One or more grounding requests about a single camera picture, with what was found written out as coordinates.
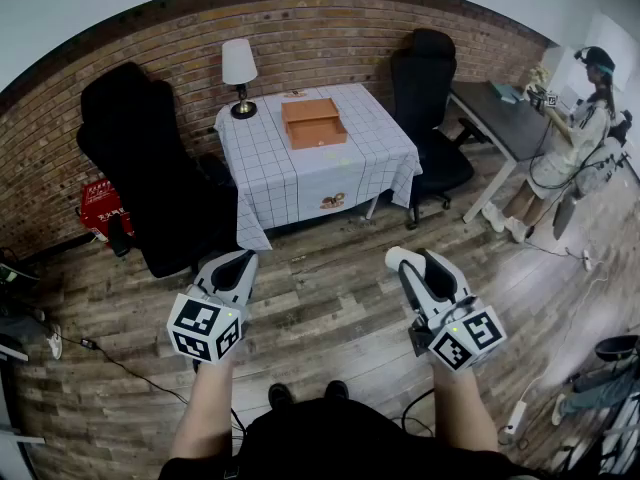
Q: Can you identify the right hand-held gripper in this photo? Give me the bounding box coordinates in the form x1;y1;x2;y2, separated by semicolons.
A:
384;246;508;372

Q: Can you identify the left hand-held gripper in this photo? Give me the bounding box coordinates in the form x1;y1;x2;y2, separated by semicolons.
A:
166;249;260;367

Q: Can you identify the wooden desk drawer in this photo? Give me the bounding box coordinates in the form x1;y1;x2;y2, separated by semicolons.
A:
285;116;349;151

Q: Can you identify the person's right forearm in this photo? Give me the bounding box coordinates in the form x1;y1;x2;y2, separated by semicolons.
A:
430;365;501;455

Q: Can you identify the person's left forearm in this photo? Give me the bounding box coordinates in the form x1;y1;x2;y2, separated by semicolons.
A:
169;356;237;462

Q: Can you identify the grey desk with white legs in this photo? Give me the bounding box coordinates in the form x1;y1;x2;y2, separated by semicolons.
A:
447;79;557;225

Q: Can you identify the wooden drawer case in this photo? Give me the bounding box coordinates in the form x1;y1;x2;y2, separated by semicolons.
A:
280;97;342;125

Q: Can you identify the long white power strip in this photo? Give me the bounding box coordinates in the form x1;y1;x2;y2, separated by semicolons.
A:
503;399;529;436

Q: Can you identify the table with checked cloth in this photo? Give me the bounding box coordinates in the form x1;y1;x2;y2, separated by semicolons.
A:
214;83;424;252

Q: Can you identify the wide black office chair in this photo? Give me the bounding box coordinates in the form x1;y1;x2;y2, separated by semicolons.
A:
75;61;239;280

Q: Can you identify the red box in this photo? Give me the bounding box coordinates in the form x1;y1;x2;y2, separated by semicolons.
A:
79;179;136;244

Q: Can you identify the person's black clothing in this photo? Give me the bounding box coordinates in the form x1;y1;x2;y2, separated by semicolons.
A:
158;396;544;480

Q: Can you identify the white shoe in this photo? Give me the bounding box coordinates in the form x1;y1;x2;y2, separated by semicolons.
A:
46;323;64;361

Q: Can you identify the black round stool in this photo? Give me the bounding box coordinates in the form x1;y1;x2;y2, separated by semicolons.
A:
594;334;640;365

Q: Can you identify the slim black office chair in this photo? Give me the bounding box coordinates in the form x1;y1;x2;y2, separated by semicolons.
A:
389;28;476;231

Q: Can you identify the teal book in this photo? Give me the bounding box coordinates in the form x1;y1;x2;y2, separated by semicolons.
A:
489;81;524;105

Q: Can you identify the white shade brass lamp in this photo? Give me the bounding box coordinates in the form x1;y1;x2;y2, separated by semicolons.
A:
220;38;260;121

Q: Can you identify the pale flower bunch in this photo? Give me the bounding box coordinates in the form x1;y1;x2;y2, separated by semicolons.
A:
528;64;552;90

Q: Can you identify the black floor cable with adapter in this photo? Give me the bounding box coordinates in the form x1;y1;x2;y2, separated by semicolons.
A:
53;331;192;405

